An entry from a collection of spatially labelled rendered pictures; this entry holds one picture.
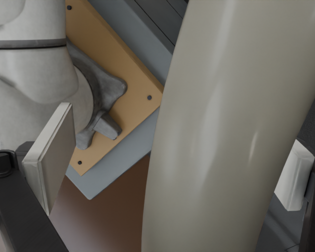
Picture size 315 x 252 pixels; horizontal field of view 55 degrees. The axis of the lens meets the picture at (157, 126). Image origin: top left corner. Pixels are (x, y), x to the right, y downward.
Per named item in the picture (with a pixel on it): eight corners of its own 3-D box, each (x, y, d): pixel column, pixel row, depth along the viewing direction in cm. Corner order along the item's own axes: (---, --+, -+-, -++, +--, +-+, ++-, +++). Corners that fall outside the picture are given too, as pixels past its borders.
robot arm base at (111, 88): (100, 162, 66) (88, 173, 60) (22, 99, 66) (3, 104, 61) (146, 98, 58) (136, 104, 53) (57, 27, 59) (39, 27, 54)
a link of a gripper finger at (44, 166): (48, 219, 13) (31, 220, 13) (76, 145, 20) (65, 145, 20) (39, 160, 12) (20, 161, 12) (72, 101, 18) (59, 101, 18)
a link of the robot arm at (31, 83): (26, 134, 62) (-82, 185, 42) (13, 41, 56) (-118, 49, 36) (98, 142, 58) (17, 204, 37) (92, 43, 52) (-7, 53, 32)
